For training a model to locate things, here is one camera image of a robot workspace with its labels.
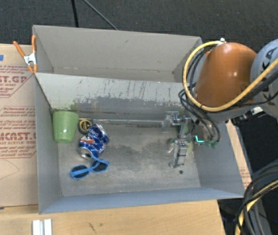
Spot black and yellow round roll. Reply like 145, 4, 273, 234
78, 118, 93, 135

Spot green plastic cup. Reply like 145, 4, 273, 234
52, 110, 80, 144

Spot blue sunglasses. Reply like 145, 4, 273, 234
70, 155, 110, 181

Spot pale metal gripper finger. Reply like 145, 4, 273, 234
168, 140, 187, 169
162, 111, 179, 132

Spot brown cardboard board red print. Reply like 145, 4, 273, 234
0, 42, 254, 212

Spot crushed blue drink can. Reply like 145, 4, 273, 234
78, 123, 111, 159

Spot grey metal bin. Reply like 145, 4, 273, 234
32, 24, 246, 214

